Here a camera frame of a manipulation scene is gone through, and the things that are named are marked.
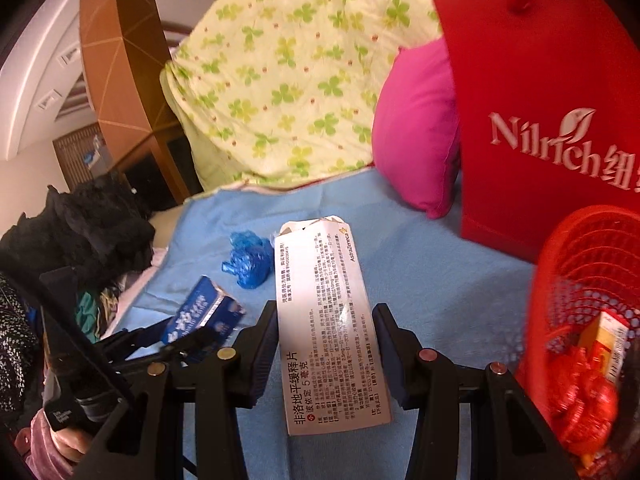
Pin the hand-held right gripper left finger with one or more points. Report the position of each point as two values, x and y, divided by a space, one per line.
257 355

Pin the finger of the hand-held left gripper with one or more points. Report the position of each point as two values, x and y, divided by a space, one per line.
135 337
200 347

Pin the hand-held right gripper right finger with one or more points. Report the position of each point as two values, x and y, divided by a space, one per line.
387 355

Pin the blue cardboard box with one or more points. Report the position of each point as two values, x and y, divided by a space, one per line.
200 310

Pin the long white medicine box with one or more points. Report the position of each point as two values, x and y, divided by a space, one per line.
325 320

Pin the blue plastic bag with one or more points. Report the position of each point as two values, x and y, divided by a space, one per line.
250 260

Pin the red plastic bag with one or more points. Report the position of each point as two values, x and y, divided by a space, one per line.
580 405

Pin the red mesh basket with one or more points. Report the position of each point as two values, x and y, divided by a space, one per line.
570 245

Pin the orange and white box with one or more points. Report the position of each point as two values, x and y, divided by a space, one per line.
602 345

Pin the person's left hand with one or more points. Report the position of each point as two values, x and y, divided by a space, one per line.
70 442

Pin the teal cloth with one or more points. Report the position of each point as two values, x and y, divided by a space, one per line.
87 312

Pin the black white floral garment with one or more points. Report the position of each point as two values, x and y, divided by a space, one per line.
17 350

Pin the blue blanket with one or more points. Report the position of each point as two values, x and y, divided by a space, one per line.
450 285

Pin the black fuzzy garment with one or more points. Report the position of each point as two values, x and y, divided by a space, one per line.
90 230

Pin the wooden cabinet dark panels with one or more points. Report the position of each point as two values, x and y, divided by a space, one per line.
145 175

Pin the red paper gift bag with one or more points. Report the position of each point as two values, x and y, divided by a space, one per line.
500 200

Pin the pink pillow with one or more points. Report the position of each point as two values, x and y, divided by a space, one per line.
415 135

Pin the green clover quilt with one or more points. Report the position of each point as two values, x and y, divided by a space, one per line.
280 60

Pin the brown wooden column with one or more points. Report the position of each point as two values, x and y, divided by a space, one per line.
120 35

